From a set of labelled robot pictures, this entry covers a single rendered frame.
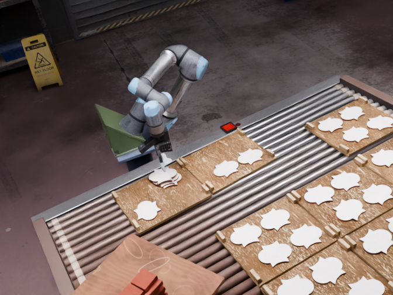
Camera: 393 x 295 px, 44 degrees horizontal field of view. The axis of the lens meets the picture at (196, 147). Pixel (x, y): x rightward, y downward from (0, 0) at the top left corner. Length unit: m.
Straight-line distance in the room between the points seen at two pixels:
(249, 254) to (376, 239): 0.53
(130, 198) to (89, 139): 2.36
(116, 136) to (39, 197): 1.63
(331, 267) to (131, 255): 0.82
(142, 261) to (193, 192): 0.55
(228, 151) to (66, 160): 2.30
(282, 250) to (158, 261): 0.52
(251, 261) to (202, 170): 0.68
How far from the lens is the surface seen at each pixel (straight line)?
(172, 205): 2.43
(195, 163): 2.65
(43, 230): 2.54
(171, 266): 2.03
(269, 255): 2.13
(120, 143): 2.92
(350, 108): 2.95
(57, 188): 4.38
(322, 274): 2.06
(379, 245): 2.18
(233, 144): 2.74
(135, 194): 2.56
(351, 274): 2.08
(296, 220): 2.27
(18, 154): 5.02
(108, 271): 2.10
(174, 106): 2.81
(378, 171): 2.53
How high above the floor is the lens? 2.57
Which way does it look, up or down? 36 degrees down
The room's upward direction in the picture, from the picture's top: 12 degrees counter-clockwise
